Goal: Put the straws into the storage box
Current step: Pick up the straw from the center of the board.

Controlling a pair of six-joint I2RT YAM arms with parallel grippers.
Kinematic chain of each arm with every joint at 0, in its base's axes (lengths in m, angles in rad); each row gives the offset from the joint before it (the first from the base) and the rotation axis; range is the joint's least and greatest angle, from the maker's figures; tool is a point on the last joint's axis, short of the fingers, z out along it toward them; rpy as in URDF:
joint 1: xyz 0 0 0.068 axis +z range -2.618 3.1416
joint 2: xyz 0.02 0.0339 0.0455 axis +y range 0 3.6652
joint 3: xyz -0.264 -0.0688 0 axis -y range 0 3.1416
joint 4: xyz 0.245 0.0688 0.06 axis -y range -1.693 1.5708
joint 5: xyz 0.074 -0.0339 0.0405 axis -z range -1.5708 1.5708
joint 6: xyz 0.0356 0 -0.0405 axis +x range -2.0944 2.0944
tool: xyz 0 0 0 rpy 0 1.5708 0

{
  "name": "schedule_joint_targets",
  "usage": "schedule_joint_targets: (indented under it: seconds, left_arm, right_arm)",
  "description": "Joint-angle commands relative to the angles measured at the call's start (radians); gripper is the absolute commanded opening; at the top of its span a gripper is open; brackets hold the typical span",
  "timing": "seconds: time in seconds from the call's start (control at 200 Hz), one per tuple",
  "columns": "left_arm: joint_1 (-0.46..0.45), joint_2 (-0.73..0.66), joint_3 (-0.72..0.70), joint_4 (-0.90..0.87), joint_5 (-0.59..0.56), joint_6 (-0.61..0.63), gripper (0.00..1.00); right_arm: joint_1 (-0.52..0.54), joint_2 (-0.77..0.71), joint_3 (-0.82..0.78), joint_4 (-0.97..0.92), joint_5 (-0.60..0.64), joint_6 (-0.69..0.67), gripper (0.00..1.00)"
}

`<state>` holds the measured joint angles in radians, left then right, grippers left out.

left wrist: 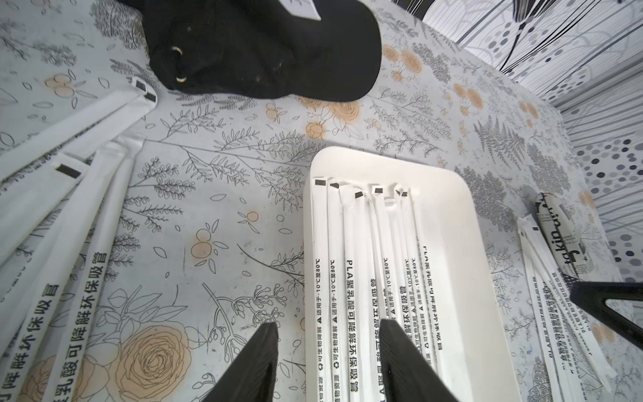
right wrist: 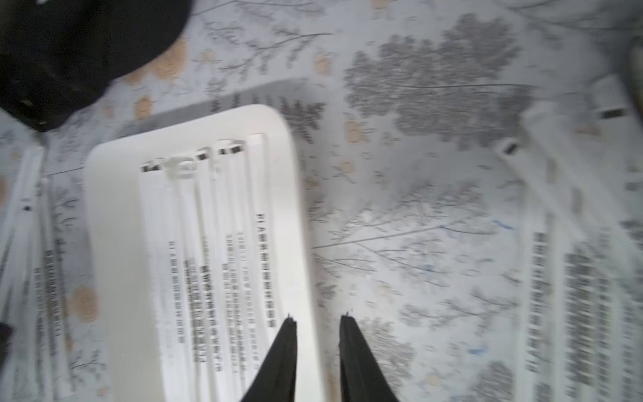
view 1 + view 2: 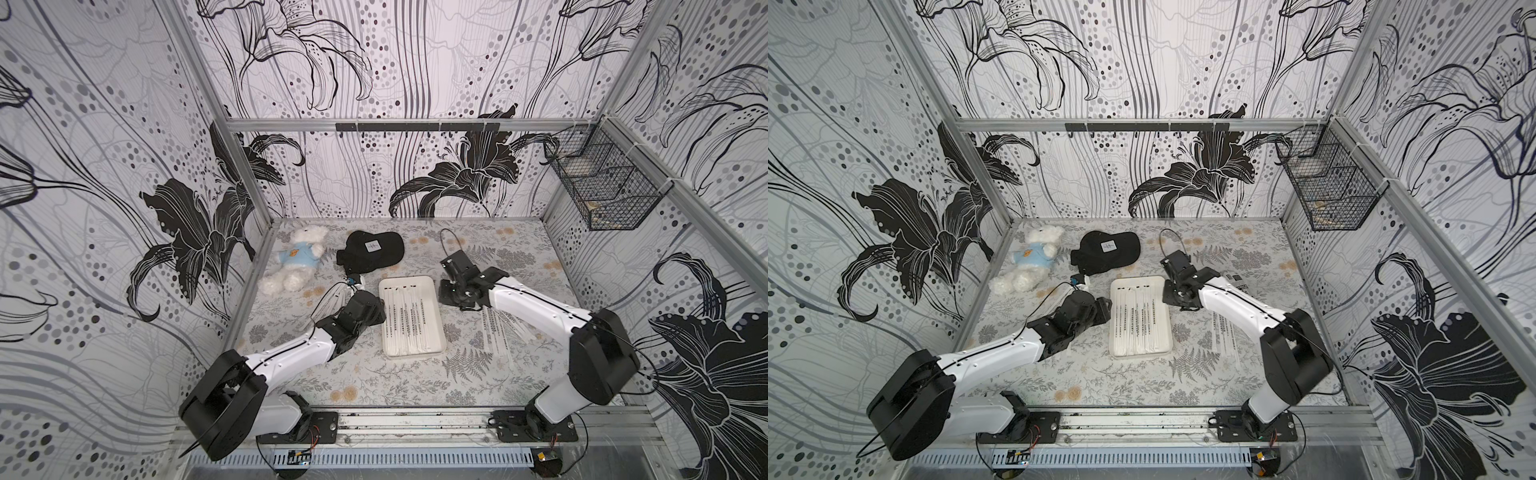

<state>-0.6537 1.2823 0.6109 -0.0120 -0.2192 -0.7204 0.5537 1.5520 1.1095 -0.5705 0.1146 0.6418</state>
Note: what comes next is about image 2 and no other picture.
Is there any black cap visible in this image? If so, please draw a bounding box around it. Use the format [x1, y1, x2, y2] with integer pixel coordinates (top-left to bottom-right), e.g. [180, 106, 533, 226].
[1, 0, 194, 132]

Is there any white storage tray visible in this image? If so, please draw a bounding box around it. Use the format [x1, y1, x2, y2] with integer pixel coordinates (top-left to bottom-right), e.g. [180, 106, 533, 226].
[85, 104, 329, 401]

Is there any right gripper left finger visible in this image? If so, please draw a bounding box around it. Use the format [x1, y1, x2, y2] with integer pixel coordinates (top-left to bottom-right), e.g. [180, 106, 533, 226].
[241, 317, 298, 402]

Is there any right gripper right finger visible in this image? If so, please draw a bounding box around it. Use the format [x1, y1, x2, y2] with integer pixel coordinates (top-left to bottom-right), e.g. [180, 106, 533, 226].
[339, 315, 398, 402]

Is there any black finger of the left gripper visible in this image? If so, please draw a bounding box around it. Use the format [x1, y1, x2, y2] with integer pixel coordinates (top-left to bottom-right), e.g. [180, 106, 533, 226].
[0, 323, 13, 371]

